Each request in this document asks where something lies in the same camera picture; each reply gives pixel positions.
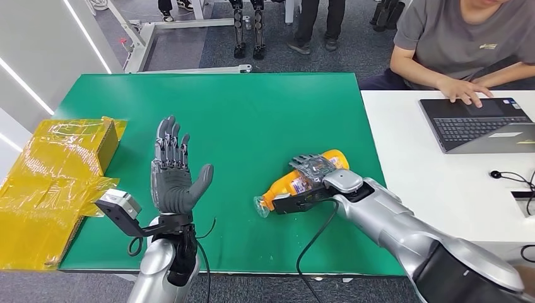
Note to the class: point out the person's right hand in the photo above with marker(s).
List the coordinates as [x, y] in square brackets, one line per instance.
[464, 90]

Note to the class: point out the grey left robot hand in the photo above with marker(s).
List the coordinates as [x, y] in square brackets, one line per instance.
[171, 188]

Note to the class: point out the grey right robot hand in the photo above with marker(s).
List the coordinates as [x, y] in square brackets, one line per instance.
[342, 180]

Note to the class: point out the orange detergent bottle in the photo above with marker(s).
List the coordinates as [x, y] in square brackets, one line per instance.
[284, 188]

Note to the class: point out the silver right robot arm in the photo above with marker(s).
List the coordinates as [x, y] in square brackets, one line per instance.
[397, 226]

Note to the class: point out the dark grey laptop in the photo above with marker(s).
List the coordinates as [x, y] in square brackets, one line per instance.
[472, 125]

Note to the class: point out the person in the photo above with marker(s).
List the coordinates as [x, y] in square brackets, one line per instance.
[167, 14]
[309, 21]
[451, 42]

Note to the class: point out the black equipment legs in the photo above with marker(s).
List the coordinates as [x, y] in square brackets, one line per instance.
[384, 16]

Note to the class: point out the tall yellow taped cardboard box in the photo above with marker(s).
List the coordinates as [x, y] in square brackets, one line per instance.
[71, 146]

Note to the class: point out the flat yellow taped cardboard box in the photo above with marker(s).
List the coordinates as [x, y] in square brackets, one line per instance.
[33, 226]

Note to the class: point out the humanoid robot on gantry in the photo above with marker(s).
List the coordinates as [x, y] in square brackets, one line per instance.
[239, 29]

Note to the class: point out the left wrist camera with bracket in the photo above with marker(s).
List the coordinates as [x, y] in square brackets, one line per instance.
[123, 200]

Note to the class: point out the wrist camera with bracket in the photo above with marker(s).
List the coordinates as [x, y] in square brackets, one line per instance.
[123, 200]
[292, 205]

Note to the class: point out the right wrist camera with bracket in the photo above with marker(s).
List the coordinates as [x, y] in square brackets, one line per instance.
[292, 205]

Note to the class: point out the white gantry frame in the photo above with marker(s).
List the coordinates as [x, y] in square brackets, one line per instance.
[140, 50]

